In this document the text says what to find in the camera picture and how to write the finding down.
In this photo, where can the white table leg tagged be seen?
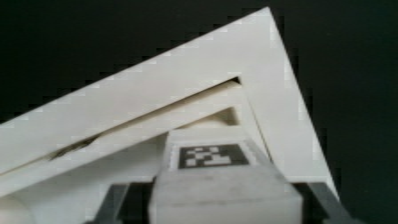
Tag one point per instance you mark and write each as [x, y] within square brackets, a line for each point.
[218, 185]

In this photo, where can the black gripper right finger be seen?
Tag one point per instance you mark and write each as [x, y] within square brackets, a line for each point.
[321, 210]

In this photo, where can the white square tabletop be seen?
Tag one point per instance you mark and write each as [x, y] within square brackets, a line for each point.
[58, 172]

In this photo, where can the white U-shaped obstacle fence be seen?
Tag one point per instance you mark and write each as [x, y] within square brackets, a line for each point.
[236, 54]

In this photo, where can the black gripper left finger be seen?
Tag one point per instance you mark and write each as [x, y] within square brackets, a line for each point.
[124, 205]

